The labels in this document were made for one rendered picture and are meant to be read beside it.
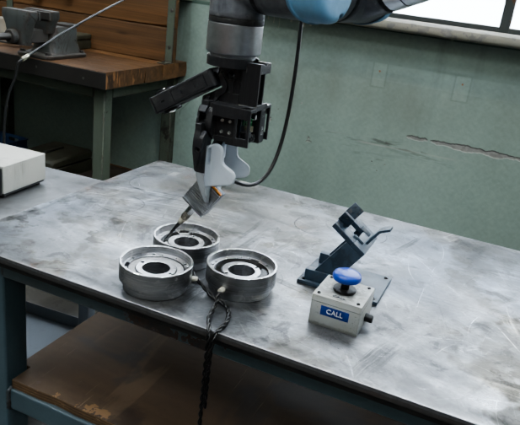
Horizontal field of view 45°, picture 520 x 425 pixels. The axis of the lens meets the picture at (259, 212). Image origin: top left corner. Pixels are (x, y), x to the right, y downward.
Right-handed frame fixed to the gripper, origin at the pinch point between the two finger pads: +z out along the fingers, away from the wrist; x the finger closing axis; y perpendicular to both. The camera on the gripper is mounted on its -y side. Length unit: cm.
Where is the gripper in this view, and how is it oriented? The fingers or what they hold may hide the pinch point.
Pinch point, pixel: (207, 190)
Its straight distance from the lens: 93.8
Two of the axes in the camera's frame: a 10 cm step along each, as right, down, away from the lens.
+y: 9.1, 2.4, -3.4
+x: 4.0, -2.8, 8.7
